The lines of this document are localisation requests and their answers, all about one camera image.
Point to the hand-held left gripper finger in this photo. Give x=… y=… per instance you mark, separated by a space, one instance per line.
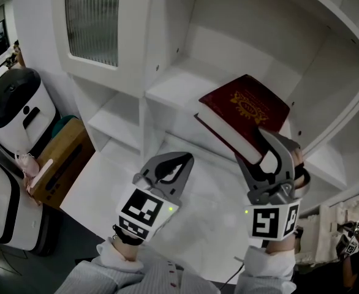
x=182 y=182
x=150 y=162

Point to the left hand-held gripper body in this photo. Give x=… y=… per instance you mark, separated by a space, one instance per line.
x=141 y=210

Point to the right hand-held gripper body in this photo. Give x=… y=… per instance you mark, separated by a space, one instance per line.
x=265 y=222

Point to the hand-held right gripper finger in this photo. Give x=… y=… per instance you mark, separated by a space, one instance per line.
x=286 y=158
x=250 y=176

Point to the dark red hardcover book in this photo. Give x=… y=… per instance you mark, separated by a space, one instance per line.
x=244 y=109

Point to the white shelf desk unit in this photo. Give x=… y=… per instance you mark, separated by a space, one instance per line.
x=259 y=26

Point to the person's right forearm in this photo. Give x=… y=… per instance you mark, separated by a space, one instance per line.
x=268 y=262

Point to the person's left forearm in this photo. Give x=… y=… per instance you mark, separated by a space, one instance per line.
x=127 y=251

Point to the person's right hand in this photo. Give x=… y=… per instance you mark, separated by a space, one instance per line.
x=298 y=159

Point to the white ornate vanity table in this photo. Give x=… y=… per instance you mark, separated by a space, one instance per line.
x=326 y=234

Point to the person's white ribbed cardigan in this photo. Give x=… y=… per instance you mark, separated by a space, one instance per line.
x=155 y=279

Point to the brown cardboard box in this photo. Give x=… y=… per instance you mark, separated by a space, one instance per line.
x=66 y=161

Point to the teal round object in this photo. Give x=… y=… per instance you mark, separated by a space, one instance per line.
x=61 y=125

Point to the pale pink flat stick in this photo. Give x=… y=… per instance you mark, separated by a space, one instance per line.
x=42 y=174

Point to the white and black machine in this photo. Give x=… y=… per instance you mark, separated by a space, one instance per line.
x=11 y=213
x=17 y=115

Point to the ribbed glass cabinet door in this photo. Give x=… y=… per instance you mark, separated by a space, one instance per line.
x=92 y=20

